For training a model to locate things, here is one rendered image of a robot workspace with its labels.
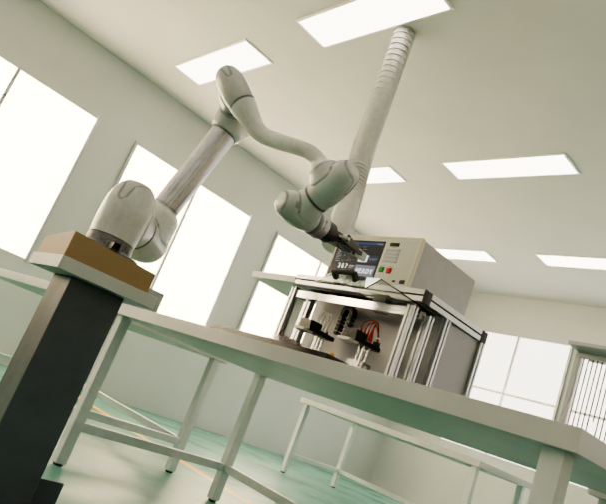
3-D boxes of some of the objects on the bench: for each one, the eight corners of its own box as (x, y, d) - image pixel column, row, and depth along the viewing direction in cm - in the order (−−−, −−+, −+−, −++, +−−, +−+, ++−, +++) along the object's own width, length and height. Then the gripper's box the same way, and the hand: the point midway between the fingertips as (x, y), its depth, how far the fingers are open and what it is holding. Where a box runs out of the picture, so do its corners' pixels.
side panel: (419, 405, 207) (447, 318, 215) (412, 403, 210) (440, 317, 218) (460, 426, 224) (485, 344, 232) (454, 424, 227) (478, 343, 234)
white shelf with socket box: (262, 361, 296) (296, 276, 307) (221, 348, 324) (253, 270, 335) (310, 382, 318) (339, 302, 329) (267, 368, 345) (295, 294, 357)
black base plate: (324, 359, 180) (327, 352, 180) (208, 328, 228) (211, 322, 229) (412, 403, 208) (414, 397, 209) (293, 367, 257) (295, 362, 257)
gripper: (306, 237, 212) (348, 265, 227) (331, 238, 203) (374, 268, 217) (313, 218, 214) (355, 247, 229) (339, 219, 204) (381, 249, 219)
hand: (358, 253), depth 221 cm, fingers closed
